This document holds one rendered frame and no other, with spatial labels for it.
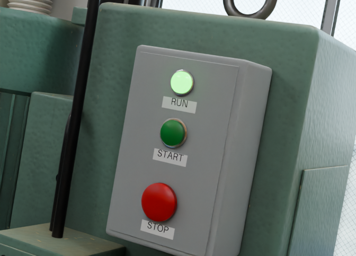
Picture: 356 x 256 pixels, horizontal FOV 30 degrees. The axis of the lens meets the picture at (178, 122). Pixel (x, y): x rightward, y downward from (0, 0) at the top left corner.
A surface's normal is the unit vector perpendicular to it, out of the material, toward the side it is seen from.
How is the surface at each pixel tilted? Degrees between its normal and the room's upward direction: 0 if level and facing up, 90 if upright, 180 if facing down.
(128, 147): 90
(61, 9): 90
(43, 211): 90
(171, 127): 87
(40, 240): 0
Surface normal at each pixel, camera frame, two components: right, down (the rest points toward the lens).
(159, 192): -0.41, -0.18
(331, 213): 0.87, 0.18
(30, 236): 0.17, -0.98
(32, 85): 0.47, 0.13
